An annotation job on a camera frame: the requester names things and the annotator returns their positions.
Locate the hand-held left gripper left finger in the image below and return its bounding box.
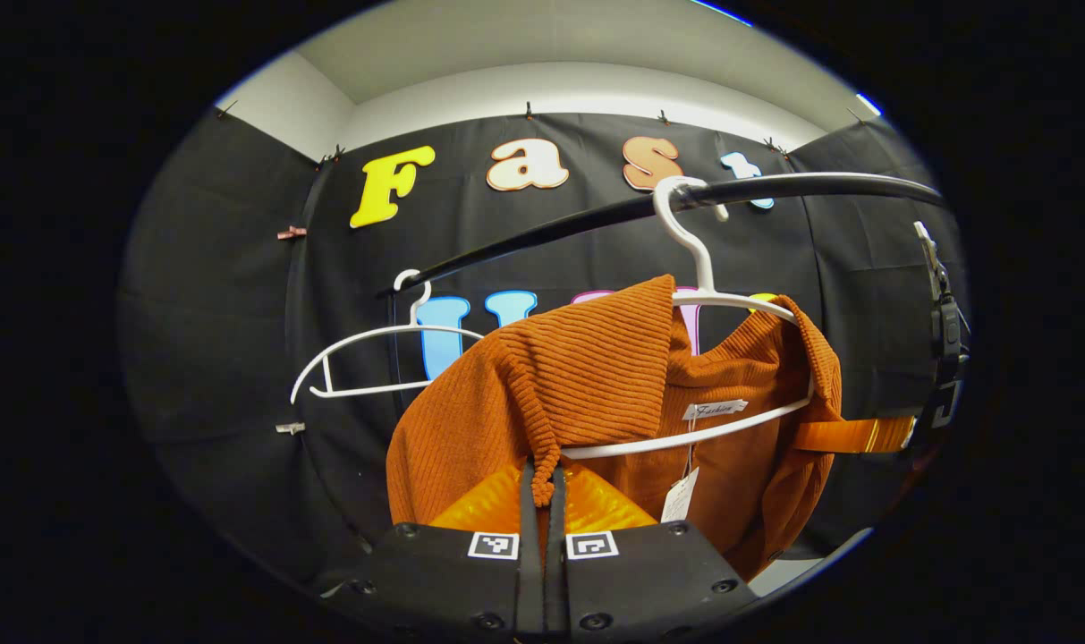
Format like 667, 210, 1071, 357
321, 461, 545, 640

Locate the black clothes rack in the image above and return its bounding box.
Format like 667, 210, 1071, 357
377, 172, 945, 298

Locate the white clothes hanger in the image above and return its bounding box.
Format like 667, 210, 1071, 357
560, 176, 816, 462
290, 268, 485, 405

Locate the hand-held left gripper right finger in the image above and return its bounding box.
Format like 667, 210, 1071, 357
542, 461, 759, 640

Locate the orange corduroy jacket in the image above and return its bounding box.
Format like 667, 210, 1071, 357
386, 275, 843, 582

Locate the black backdrop cloth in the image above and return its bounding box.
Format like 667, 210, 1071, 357
117, 112, 971, 573

